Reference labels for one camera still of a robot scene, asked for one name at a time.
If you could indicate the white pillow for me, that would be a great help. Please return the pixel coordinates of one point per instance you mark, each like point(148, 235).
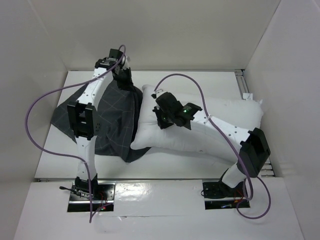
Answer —
point(202, 137)

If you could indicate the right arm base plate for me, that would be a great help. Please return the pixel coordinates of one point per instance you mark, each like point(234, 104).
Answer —
point(219, 197)

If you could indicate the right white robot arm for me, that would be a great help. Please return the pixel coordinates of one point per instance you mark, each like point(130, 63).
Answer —
point(250, 146)

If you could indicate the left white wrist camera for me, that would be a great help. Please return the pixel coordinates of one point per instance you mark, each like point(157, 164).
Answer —
point(125, 63)

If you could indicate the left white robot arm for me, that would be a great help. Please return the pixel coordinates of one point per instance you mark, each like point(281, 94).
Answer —
point(83, 114)

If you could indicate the dark grey checked pillowcase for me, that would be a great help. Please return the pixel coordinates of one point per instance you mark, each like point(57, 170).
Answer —
point(118, 114)

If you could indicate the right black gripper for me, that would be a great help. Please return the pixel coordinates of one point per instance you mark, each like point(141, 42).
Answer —
point(160, 118)

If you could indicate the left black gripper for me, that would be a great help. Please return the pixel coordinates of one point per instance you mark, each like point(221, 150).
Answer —
point(128, 85)

